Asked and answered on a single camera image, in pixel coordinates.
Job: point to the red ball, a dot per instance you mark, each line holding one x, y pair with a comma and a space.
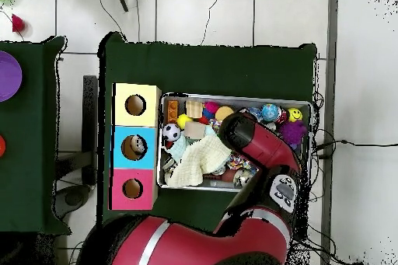
2, 146

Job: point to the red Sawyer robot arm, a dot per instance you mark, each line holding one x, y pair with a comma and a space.
267, 147

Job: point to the small soccer ball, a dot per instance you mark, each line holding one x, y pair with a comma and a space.
171, 132

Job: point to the mint green waffle cloth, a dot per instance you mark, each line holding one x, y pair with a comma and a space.
178, 150

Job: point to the dark green table cloth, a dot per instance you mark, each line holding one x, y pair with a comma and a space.
31, 168
202, 69

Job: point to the purple spiky toy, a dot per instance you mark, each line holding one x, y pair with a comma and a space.
292, 133

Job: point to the yellow smiley ball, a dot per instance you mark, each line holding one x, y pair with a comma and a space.
294, 115

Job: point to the plain wooden cube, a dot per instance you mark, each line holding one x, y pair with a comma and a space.
194, 129

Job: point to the purple bowl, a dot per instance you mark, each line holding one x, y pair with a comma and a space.
9, 75

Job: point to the shallow clear mesh bin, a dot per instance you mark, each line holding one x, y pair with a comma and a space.
199, 188

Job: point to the blue globe ball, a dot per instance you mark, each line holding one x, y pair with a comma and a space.
270, 112

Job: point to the small red floor toy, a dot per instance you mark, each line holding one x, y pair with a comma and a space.
17, 24

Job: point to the yellow tennis ball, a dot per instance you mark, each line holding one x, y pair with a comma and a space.
183, 120

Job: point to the cream waffle cloth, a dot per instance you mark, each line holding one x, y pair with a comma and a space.
192, 162

